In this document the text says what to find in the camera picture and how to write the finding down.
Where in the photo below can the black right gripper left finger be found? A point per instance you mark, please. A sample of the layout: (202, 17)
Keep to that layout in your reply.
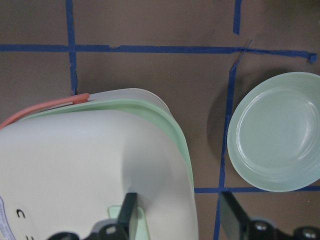
(127, 219)

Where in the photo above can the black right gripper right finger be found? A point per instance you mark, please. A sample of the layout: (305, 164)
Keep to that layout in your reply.
(233, 219)

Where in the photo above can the near green plate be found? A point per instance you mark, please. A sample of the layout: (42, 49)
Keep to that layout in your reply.
(273, 138)

